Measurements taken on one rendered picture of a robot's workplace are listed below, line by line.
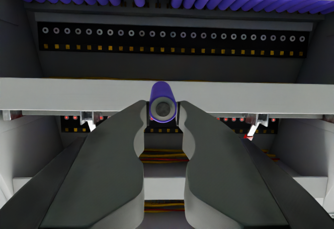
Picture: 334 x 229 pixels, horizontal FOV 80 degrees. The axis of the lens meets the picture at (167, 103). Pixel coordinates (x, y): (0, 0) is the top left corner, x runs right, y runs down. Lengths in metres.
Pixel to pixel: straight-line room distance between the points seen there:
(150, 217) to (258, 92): 0.49
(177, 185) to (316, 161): 0.30
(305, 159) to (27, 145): 0.61
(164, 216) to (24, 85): 0.51
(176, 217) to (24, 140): 0.45
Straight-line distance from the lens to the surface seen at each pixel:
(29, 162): 0.52
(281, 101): 0.34
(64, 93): 0.32
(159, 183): 0.41
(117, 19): 0.43
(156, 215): 0.68
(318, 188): 0.53
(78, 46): 0.44
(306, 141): 0.57
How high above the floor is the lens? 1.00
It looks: 29 degrees up
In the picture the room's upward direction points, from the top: 177 degrees counter-clockwise
